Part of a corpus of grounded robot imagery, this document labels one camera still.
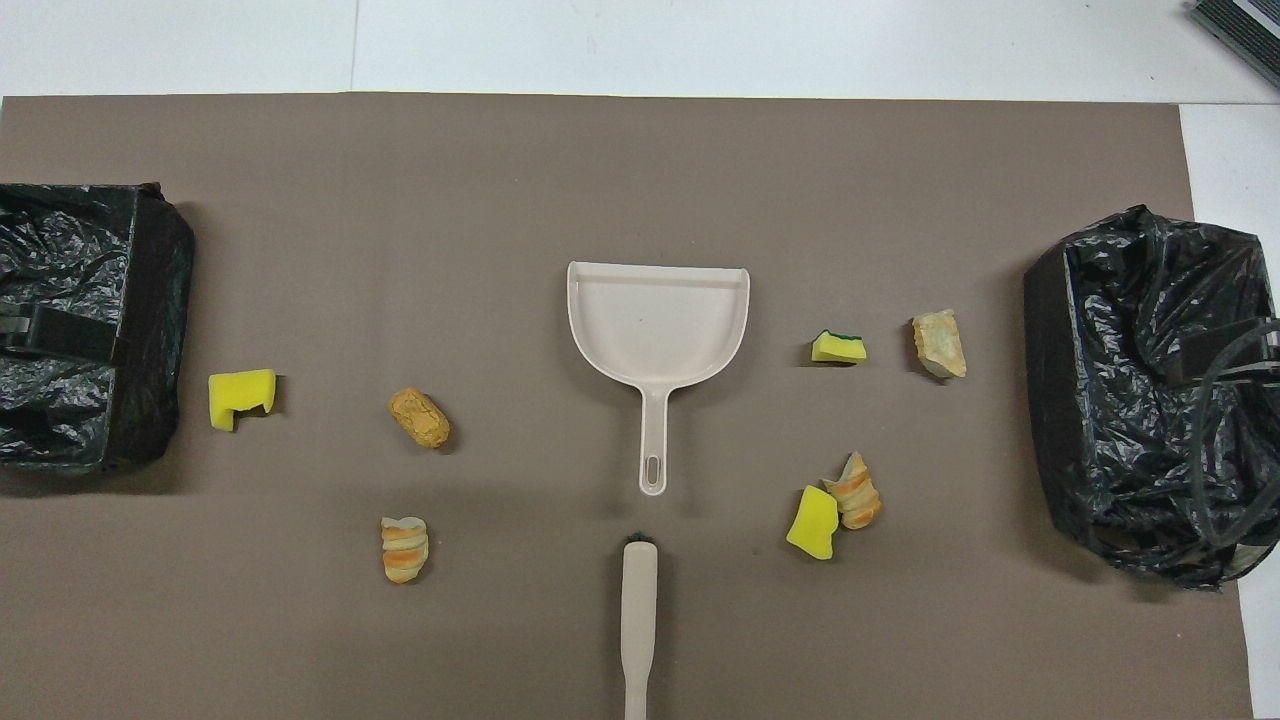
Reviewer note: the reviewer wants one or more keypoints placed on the beige brush with black bristles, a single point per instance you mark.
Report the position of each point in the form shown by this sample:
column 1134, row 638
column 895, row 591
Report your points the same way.
column 639, row 600

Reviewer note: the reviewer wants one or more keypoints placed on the black bin with loose bag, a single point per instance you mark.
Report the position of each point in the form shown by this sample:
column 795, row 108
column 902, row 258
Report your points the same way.
column 1100, row 400

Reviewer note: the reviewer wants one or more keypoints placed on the brown paper table mat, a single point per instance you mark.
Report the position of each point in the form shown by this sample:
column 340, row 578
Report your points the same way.
column 500, row 200

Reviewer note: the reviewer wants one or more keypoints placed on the beige plastic dustpan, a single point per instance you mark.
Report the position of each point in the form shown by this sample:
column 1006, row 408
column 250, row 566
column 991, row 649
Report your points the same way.
column 655, row 330

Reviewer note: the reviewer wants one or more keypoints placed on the yellow notched sponge piece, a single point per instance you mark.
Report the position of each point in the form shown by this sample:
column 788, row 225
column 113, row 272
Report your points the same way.
column 235, row 392

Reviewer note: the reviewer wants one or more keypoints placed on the brown bread roll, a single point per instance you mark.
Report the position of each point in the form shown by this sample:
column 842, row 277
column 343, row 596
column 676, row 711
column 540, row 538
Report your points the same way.
column 419, row 418

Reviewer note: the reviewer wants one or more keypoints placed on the black bin with tight bag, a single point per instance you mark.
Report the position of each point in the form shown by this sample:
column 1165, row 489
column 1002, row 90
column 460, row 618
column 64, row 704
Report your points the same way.
column 80, row 420

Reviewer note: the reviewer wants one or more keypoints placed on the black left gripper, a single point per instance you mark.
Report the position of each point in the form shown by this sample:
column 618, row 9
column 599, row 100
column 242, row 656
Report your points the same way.
column 75, row 335

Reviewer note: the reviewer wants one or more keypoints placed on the pale bread chunk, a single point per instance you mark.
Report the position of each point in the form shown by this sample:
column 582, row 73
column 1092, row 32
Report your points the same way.
column 940, row 345

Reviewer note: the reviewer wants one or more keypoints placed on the yellow green sponge piece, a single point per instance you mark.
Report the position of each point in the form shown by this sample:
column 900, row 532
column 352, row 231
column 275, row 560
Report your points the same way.
column 835, row 350

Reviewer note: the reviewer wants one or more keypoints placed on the striped bread piece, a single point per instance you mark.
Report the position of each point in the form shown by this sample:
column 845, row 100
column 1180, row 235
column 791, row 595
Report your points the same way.
column 404, row 555
column 857, row 495

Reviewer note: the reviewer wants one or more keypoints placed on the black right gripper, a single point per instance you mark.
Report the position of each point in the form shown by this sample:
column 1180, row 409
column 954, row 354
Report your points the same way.
column 1215, row 350

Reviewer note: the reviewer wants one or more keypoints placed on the grey ribbed device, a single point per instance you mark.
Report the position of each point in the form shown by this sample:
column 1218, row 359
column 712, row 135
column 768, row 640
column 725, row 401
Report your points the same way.
column 1240, row 35

